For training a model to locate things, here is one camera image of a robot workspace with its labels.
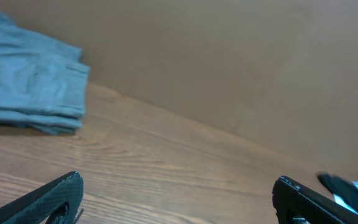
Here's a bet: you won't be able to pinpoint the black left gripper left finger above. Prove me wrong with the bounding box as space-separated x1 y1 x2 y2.
0 171 84 224

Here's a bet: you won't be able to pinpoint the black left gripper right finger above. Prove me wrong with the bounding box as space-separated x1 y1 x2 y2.
272 176 358 224

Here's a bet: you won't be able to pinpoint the grey shorts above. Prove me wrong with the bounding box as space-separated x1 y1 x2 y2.
0 11 90 134

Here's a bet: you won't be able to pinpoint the black polo shirt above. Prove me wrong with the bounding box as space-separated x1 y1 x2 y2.
317 173 358 212

